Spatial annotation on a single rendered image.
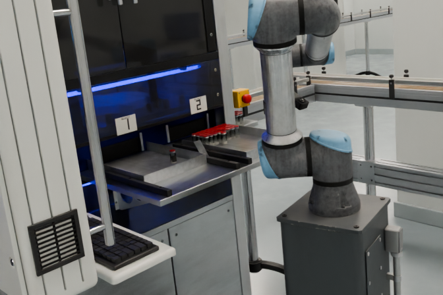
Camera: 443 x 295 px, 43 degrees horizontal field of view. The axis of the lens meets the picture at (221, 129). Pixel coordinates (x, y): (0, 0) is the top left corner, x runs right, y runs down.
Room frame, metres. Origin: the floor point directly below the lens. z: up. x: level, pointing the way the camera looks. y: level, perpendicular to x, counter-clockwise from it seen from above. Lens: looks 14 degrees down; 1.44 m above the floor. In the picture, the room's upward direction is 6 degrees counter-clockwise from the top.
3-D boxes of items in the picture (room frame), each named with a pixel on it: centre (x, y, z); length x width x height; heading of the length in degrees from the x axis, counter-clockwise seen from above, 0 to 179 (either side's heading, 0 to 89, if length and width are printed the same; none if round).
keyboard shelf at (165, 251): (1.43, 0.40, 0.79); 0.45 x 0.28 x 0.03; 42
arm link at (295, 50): (1.83, -0.22, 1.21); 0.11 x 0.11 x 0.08; 84
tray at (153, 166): (1.86, 0.27, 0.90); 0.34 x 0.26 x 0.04; 42
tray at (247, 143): (2.01, -0.06, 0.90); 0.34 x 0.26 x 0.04; 42
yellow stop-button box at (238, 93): (2.35, -0.09, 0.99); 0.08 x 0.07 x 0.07; 42
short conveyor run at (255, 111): (2.64, -0.20, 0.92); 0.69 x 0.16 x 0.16; 132
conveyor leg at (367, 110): (2.69, -0.73, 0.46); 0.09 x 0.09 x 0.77; 42
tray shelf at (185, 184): (1.92, 0.10, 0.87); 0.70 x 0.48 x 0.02; 132
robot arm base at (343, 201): (1.55, -0.31, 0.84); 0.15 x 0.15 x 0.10
